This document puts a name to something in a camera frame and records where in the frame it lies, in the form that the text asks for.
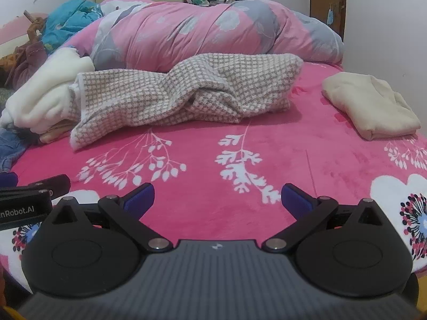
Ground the beige white houndstooth cardigan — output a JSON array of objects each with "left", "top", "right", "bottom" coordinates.
[{"left": 67, "top": 54, "right": 303, "bottom": 150}]

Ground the blue denim garment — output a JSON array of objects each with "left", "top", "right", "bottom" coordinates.
[{"left": 0, "top": 128, "right": 31, "bottom": 172}]

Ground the white fleece blanket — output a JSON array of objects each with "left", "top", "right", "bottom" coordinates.
[{"left": 1, "top": 47, "right": 95, "bottom": 134}]

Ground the person lying on bed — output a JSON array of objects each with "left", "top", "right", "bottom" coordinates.
[{"left": 1, "top": 11, "right": 48, "bottom": 90}]

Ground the folded cream garment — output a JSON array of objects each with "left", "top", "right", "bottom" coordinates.
[{"left": 322, "top": 71, "right": 421, "bottom": 141}]

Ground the pink floral bed sheet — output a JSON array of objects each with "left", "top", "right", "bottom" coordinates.
[{"left": 12, "top": 63, "right": 426, "bottom": 272}]

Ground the pink bed headboard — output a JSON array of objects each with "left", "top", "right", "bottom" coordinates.
[{"left": 0, "top": 14, "right": 31, "bottom": 57}]

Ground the blue crumpled cloth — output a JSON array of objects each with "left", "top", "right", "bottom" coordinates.
[{"left": 41, "top": 0, "right": 104, "bottom": 56}]

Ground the pink grey floral duvet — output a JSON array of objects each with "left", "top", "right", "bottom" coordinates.
[{"left": 64, "top": 0, "right": 344, "bottom": 72}]

